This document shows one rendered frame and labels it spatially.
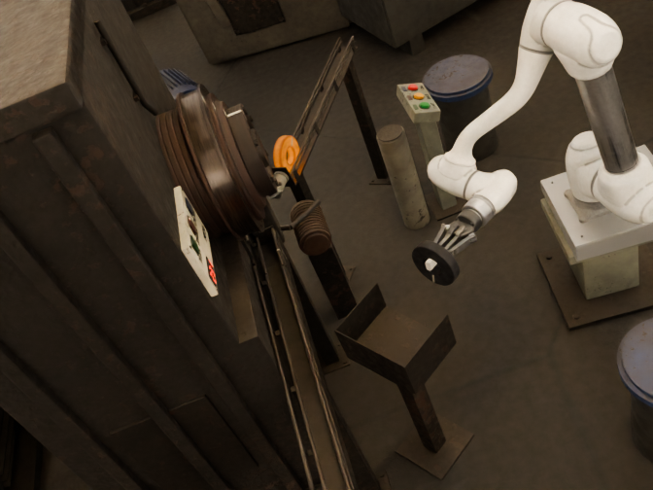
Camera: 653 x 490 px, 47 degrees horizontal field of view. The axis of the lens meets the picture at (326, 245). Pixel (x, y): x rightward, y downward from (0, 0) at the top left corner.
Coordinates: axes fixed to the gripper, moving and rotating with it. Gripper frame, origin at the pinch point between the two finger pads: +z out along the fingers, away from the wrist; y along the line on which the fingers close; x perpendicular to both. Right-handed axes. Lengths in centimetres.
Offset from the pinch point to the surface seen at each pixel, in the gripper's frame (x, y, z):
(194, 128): 58, 45, 31
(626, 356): -29, -52, -14
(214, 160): 51, 38, 34
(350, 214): -69, 107, -57
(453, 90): -23, 72, -106
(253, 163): 43, 37, 23
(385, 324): -12.8, 6.8, 20.2
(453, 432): -72, -3, 14
